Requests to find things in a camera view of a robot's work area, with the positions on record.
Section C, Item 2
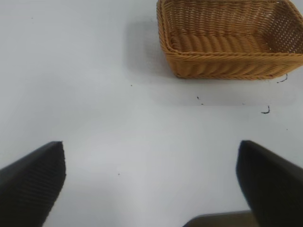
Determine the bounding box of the tan woven wicker basket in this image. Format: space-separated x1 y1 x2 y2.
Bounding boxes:
156 0 303 80

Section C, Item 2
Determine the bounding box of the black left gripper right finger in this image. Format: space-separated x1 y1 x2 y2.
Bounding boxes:
236 140 303 227

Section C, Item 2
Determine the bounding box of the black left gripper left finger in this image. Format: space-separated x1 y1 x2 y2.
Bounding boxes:
0 141 67 227

